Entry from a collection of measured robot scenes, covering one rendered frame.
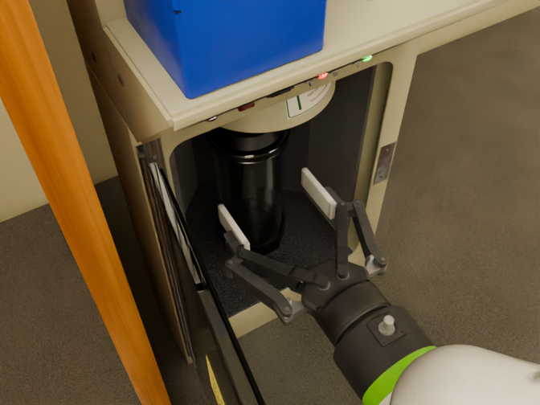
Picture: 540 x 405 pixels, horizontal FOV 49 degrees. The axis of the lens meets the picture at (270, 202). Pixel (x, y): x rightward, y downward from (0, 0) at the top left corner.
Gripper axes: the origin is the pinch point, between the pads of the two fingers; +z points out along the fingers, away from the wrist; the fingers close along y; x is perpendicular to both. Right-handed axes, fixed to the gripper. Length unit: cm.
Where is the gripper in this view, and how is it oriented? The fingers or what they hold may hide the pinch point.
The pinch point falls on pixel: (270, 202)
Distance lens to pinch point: 73.3
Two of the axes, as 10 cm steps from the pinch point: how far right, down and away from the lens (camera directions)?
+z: -5.0, -6.6, 5.6
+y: -8.7, 3.9, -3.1
